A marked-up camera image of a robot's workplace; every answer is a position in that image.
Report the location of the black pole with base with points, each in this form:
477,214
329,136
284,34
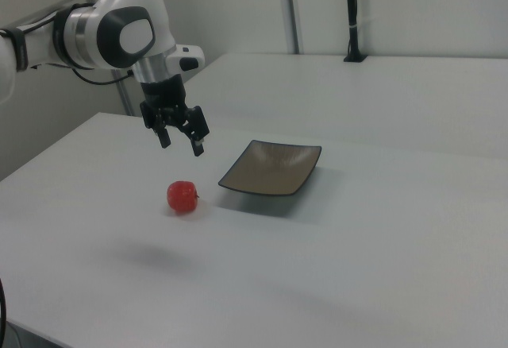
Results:
351,6

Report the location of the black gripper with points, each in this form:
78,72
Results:
164,91

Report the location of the white side table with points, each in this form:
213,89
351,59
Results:
357,93

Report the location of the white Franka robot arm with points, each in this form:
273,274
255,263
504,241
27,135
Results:
119,6

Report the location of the red apple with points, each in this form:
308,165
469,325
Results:
182,197

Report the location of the square brown ceramic plate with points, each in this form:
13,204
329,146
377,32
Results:
270,169

